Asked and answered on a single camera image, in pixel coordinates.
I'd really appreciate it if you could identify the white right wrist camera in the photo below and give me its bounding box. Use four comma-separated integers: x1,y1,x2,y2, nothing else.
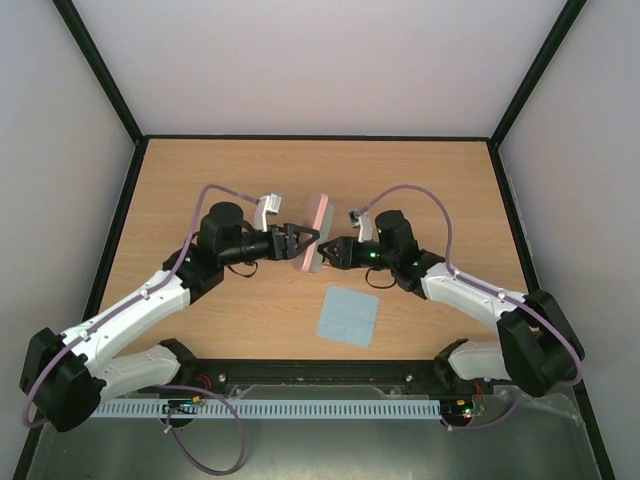
349,210,373,243

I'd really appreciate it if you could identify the light blue cleaning cloth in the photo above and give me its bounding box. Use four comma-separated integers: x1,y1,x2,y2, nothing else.
316,286,379,348

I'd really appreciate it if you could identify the grey metal front plate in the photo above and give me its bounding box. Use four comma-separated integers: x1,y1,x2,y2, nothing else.
27,387,600,479

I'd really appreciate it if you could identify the pink glasses case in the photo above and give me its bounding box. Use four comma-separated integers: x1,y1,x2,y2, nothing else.
293,193,334,273

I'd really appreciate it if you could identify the black front mounting rail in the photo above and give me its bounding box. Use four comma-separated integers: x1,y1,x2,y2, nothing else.
49,355,581,396

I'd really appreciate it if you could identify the black frame corner post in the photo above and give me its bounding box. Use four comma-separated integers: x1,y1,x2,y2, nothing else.
490,0,587,147

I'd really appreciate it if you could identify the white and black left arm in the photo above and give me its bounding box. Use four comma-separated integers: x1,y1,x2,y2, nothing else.
20,197,327,432

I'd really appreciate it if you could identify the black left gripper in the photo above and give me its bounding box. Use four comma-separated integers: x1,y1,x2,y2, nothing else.
221,223,320,267

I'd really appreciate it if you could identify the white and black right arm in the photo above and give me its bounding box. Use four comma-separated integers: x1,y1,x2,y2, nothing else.
318,210,584,397

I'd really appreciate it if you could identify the white slotted cable duct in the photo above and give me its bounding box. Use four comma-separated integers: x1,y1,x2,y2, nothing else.
92,398,441,420

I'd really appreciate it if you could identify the black left corner post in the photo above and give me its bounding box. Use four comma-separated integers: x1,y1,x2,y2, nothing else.
52,0,144,144

